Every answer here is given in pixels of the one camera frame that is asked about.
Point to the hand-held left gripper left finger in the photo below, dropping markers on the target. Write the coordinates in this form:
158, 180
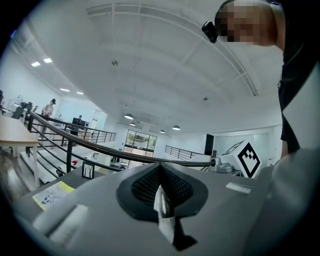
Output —
100, 225

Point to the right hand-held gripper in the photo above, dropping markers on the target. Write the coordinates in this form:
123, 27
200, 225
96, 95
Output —
246, 157

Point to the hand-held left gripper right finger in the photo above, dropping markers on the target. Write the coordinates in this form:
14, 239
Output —
225, 212

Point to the person's head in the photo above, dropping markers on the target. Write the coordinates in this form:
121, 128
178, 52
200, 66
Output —
250, 22

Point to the tall black cabinet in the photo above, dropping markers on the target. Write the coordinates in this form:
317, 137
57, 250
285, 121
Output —
209, 144

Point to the gray table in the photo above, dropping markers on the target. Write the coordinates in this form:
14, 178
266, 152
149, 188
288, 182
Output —
72, 181

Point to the yellow printed paper sheet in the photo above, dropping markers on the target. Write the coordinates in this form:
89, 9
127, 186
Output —
51, 195

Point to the black metal balcony railing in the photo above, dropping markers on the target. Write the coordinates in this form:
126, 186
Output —
181, 152

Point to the black metal stair railing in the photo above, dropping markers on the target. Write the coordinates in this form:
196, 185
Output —
82, 142

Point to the glass entrance door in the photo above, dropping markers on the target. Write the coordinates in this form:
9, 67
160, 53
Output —
140, 143

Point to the person's black shirt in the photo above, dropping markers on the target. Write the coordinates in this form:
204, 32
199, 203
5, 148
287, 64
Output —
295, 50

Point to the light wooden table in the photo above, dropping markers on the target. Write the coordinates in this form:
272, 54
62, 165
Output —
13, 132

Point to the rectangular ceiling light panel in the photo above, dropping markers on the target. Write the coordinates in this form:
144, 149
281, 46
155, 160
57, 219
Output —
35, 64
79, 93
47, 60
64, 89

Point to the black office chair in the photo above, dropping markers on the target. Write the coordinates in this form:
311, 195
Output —
21, 110

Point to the small black picture frame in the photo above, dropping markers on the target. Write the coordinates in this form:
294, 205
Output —
88, 170

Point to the black head-worn camera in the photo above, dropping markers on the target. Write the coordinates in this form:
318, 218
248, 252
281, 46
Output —
211, 31

